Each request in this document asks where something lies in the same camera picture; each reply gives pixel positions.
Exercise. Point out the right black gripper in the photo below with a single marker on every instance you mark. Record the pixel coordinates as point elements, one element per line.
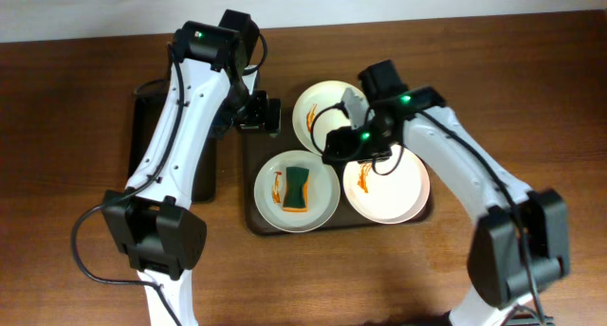
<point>340,146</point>

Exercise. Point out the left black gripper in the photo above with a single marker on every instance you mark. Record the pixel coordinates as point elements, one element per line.
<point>261,113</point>

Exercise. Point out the white plate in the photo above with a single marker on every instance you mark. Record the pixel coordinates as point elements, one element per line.
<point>309,104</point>
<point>323,192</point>
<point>396,194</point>

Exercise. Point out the orange and green sponge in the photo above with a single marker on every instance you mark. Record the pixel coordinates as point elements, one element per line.
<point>295,199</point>

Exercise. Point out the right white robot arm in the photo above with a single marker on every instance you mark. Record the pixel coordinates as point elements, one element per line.
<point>520,244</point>

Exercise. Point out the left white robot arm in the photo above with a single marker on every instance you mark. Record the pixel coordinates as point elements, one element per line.
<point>211,89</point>

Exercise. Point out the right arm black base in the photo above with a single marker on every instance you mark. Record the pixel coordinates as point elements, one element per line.
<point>524,316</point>

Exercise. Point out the brown serving tray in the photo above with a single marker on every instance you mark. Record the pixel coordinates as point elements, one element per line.
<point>258,148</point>

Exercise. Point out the black water tray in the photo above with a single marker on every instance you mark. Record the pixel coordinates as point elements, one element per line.
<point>146,115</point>

